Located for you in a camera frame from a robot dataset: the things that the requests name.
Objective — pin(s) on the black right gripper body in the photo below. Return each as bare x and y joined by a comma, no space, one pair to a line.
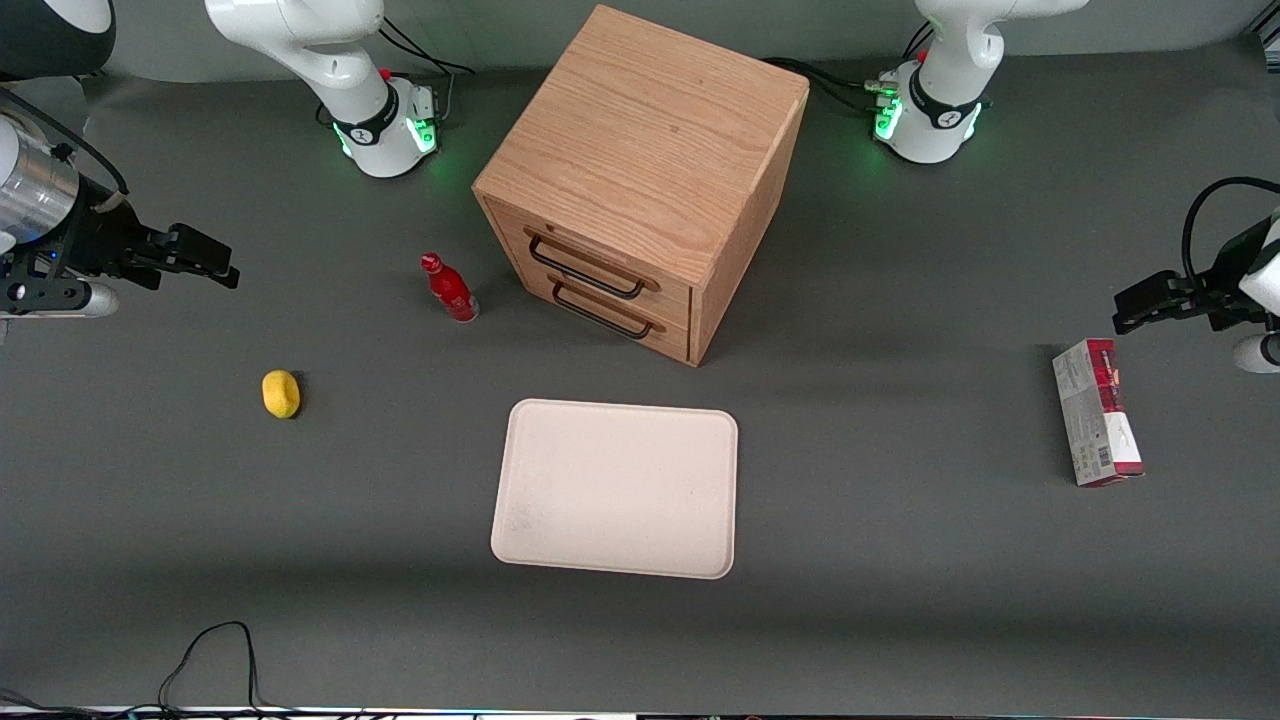
103,243

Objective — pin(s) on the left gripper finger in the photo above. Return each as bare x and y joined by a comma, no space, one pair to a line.
1150,315
1150,290

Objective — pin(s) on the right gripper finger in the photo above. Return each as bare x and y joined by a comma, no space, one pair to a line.
200,245
215,276

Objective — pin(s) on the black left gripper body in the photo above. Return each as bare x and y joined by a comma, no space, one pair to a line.
1211,291

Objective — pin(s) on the red coke bottle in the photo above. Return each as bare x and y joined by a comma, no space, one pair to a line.
452,292

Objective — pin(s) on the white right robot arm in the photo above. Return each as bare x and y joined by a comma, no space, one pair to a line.
320,50

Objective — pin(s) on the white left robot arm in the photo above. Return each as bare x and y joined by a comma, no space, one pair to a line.
950,60

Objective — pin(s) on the beige rectangular tray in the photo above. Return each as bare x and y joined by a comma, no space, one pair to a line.
615,488

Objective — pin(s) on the grey and red carton box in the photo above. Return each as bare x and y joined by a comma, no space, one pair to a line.
1095,412

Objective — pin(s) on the yellow lemon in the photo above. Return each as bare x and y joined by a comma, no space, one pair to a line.
281,394

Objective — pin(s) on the wooden drawer cabinet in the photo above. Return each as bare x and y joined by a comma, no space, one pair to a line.
640,140

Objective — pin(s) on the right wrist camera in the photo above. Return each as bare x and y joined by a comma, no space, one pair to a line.
70,298

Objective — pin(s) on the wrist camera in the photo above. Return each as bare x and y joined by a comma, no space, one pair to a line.
1258,352
70,298

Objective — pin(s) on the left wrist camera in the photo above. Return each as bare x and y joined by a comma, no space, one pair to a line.
1258,352

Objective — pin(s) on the aluminium frame rail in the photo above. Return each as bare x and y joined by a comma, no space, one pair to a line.
1268,38

